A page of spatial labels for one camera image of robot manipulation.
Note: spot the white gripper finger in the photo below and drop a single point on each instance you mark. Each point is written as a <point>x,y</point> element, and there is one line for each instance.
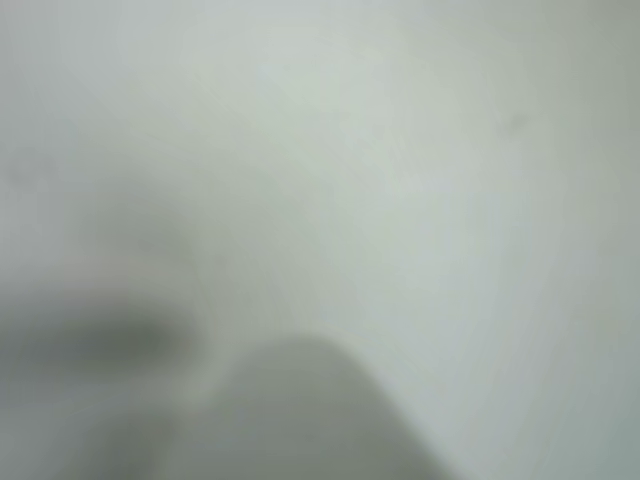
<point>305,415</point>

